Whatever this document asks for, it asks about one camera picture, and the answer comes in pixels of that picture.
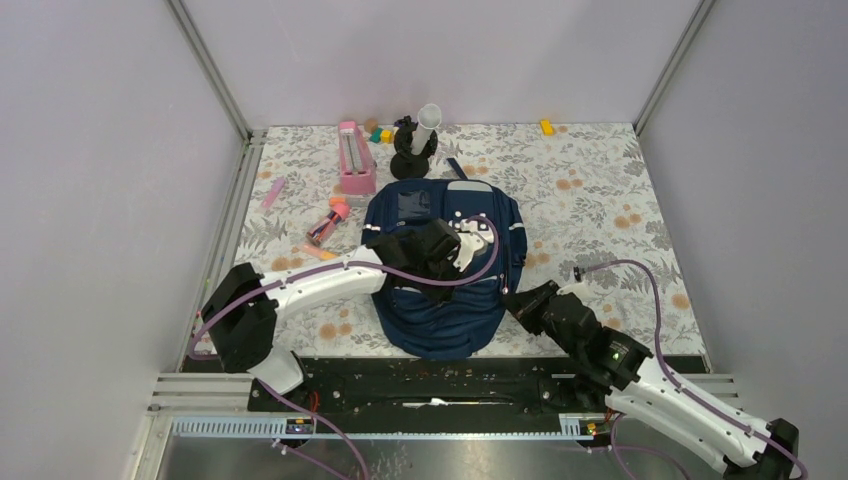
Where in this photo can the pink-capped marker tube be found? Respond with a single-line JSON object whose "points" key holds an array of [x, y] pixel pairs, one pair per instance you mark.
{"points": [[319, 233]]}

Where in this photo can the orange yellow highlighter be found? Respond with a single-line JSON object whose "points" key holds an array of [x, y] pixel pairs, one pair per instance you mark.
{"points": [[317, 252]]}

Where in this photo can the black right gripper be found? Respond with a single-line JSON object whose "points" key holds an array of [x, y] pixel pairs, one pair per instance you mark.
{"points": [[525, 305]]}

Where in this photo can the yellow block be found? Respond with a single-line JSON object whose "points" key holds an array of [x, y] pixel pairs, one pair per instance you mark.
{"points": [[546, 127]]}

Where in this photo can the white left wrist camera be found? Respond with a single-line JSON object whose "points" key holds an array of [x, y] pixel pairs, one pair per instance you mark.
{"points": [[475, 238]]}

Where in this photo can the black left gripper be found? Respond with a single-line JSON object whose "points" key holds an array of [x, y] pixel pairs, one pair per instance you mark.
{"points": [[438, 295]]}

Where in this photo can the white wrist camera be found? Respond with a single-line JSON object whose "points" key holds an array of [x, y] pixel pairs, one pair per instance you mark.
{"points": [[581, 290], [475, 238]]}

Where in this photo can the pink rack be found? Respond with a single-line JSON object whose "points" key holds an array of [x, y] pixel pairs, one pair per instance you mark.
{"points": [[357, 171]]}

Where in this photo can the white cylinder on stand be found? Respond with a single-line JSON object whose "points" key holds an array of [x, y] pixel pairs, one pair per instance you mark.
{"points": [[429, 117]]}

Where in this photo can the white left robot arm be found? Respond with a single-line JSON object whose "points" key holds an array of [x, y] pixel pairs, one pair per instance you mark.
{"points": [[241, 324]]}

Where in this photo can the pink highlighter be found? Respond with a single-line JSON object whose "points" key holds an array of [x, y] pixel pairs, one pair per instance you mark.
{"points": [[276, 188]]}

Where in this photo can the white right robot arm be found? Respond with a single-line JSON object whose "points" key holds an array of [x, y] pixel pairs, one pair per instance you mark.
{"points": [[636, 383]]}

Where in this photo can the black round stand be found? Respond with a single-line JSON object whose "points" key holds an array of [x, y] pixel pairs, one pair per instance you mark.
{"points": [[405, 165]]}

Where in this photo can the navy blue backpack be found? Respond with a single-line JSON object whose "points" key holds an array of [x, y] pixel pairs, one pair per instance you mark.
{"points": [[446, 323]]}

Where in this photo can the green block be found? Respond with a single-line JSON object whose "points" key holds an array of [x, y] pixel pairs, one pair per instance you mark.
{"points": [[376, 135]]}

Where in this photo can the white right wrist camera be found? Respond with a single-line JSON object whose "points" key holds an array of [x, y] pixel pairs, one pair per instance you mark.
{"points": [[581, 290]]}

